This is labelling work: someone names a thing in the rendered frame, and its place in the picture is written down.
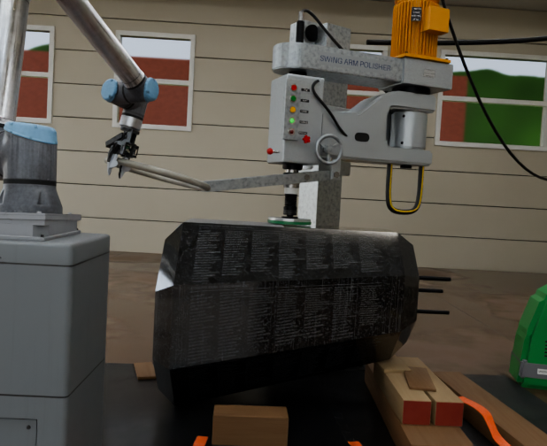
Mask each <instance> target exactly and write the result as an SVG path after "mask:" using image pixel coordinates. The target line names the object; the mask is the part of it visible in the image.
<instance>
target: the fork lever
mask: <svg viewBox="0 0 547 446"><path fill-rule="evenodd" d="M330 174H331V170H321V171H311V172H301V173H288V174H273V175H263V176H253V177H243V178H234V179H224V180H214V181H204V182H205V183H207V184H209V185H210V187H211V189H210V190H209V191H204V190H201V192H213V191H222V190H231V189H241V188H258V187H267V186H277V185H286V184H295V183H304V182H313V181H331V180H330ZM339 176H340V173H339V172H335V173H334V177H336V178H338V177H339Z"/></svg>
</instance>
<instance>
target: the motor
mask: <svg viewBox="0 0 547 446"><path fill-rule="evenodd" d="M439 2H440V0H395V5H394V8H393V21H392V36H391V49H390V56H391V57H393V58H405V57H407V58H417V59H423V60H428V61H434V62H439V63H445V64H449V63H450V62H451V60H449V59H448V58H446V59H443V58H437V57H436V52H437V40H438V35H444V34H447V33H448V32H449V20H450V9H445V8H441V7H440V5H439Z"/></svg>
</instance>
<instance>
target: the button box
mask: <svg viewBox="0 0 547 446"><path fill-rule="evenodd" d="M292 84H296V85H297V91H295V92H293V91H291V89H290V86H291V85H292ZM301 86H302V81H301V80H293V79H284V91H283V107H282V123H281V139H282V140H289V141H298V134H299V118H300V102H301ZM292 95H295V96H296V97H297V100H296V101H295V102H294V103H292V102H290V100H289V98H290V96H292ZM290 106H295V107H296V109H297V110H296V112H295V113H290V112H289V107H290ZM290 117H294V118H295V120H296V122H295V124H293V125H291V124H289V118H290ZM291 127H292V128H294V129H295V133H294V134H293V135H289V133H288V130H289V128H291Z"/></svg>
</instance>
